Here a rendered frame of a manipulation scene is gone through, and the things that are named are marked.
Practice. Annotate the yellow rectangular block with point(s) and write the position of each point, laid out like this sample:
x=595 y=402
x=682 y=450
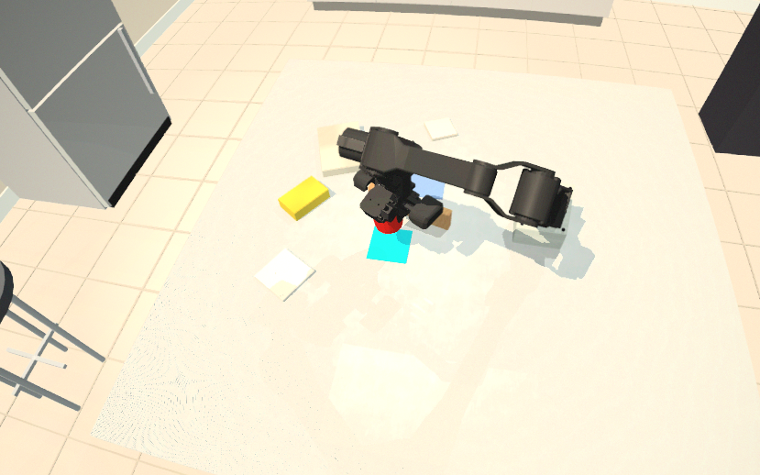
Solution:
x=304 y=197

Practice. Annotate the red cup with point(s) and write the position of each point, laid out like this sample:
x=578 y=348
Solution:
x=388 y=227

